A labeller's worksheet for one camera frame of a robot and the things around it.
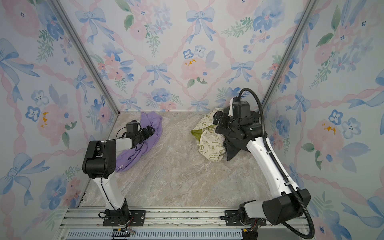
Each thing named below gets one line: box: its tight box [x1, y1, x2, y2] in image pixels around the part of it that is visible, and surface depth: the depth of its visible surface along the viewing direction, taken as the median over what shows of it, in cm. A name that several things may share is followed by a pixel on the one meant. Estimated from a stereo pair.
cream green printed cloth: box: [191, 108, 226, 163], surface depth 98 cm
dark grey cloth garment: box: [215, 126, 254, 162], surface depth 98 cm
